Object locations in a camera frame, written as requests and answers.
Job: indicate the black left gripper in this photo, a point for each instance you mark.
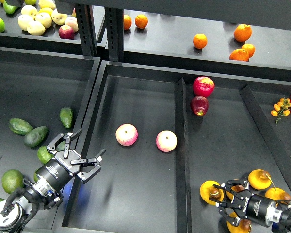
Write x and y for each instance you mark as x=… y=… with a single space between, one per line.
x=67 y=163

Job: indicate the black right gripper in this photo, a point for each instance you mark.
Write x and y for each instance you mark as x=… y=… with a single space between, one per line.
x=259 y=208

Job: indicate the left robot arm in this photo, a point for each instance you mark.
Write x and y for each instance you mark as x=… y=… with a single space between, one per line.
x=24 y=203

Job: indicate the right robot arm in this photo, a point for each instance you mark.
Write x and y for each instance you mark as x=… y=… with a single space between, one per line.
x=231 y=212

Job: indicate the yellow pear bottom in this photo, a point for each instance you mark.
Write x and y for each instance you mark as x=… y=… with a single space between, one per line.
x=244 y=226

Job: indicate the upright dark avocado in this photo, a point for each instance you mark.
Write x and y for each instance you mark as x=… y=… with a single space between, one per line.
x=66 y=117

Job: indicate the round green avocado right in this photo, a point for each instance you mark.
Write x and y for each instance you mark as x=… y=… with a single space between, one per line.
x=35 y=177

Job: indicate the round green avocado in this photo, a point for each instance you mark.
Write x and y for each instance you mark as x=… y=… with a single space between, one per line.
x=11 y=180
x=35 y=177

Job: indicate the dark avocado middle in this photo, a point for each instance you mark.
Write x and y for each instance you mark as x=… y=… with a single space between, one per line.
x=35 y=136

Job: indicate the dark avocado far left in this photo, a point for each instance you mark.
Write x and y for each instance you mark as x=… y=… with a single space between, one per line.
x=20 y=126

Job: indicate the round green avocado left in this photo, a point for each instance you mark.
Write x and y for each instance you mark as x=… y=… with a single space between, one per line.
x=11 y=180

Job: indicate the pale yellow pear right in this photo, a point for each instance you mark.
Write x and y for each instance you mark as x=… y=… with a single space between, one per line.
x=58 y=18

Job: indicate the pale yellow pear centre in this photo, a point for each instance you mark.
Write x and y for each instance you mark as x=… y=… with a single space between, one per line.
x=44 y=18

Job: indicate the pale yellow pear left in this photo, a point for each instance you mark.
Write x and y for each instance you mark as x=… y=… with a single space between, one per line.
x=24 y=20

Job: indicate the black bin divider left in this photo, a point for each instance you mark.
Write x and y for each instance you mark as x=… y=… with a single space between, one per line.
x=182 y=174

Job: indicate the black bin divider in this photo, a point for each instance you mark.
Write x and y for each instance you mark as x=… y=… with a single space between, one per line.
x=271 y=139
x=182 y=174

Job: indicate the pink apple left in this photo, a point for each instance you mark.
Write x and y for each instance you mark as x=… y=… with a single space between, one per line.
x=126 y=134

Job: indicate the pink apple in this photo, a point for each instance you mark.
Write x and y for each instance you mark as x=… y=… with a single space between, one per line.
x=166 y=141
x=126 y=134

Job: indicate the black bin divider right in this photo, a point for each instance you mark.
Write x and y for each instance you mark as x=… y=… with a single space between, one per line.
x=271 y=139

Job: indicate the pink apple right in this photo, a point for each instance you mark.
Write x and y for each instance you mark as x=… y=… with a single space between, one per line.
x=166 y=141

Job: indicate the dark red apple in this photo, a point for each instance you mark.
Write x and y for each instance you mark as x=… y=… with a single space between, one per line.
x=199 y=105

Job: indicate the orange cherry tomato cluster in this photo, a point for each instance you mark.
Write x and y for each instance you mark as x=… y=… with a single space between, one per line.
x=281 y=109

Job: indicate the bright red apple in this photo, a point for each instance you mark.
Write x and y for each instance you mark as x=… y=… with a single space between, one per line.
x=203 y=86

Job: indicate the red apple on shelf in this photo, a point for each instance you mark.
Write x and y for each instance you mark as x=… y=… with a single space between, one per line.
x=66 y=32

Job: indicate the pale pink peach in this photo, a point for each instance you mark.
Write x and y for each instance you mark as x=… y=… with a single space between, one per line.
x=72 y=22

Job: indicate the orange back left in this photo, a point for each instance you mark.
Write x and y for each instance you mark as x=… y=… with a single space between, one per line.
x=127 y=22

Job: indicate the orange front right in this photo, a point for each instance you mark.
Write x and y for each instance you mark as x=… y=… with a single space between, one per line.
x=240 y=55

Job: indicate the yellow lemon on shelf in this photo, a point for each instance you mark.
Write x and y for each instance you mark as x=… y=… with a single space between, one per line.
x=47 y=10

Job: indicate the dark avocado by wall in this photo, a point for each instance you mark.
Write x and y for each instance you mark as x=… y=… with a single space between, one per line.
x=61 y=146

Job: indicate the black shelf post left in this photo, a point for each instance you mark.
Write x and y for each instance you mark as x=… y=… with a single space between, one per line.
x=85 y=20

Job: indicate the black shelf post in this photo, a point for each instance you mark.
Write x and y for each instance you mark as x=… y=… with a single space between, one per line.
x=85 y=20
x=115 y=30

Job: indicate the black shelf post right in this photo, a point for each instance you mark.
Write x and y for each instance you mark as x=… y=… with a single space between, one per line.
x=115 y=30

